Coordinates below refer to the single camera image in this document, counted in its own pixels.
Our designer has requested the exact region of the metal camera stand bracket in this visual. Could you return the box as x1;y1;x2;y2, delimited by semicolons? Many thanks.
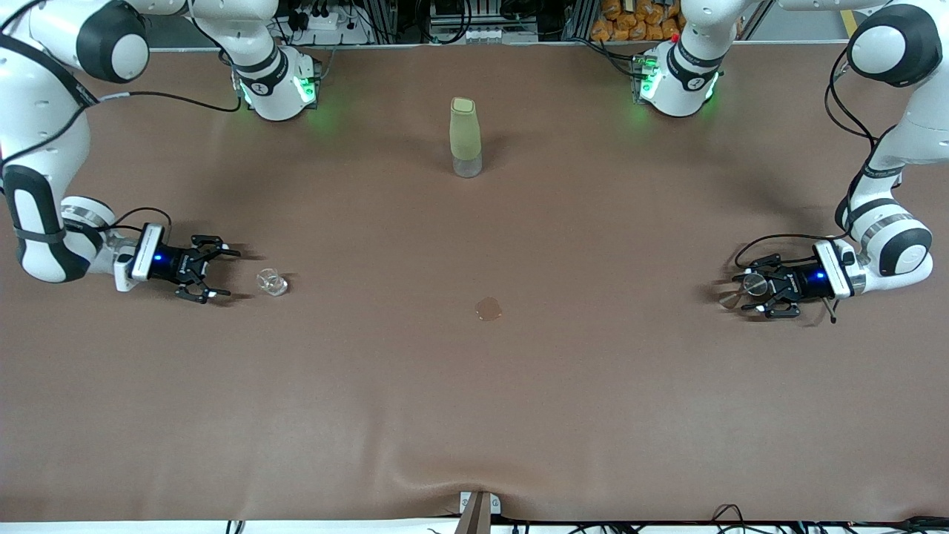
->
454;490;502;534

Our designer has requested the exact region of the clear glass measuring cup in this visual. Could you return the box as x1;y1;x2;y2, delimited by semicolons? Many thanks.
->
255;267;290;297

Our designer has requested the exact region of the brown table mat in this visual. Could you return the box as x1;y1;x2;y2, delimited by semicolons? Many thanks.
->
0;41;949;524

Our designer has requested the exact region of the frosted green tall bottle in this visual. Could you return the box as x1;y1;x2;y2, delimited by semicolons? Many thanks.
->
449;96;483;179

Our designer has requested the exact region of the orange snack bags pile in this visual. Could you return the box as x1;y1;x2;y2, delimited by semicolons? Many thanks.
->
591;0;687;42

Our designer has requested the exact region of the steel double cone jigger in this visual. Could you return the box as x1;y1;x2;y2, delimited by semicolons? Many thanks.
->
718;271;769;310

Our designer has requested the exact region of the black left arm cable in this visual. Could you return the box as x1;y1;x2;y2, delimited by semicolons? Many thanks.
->
734;44;902;327

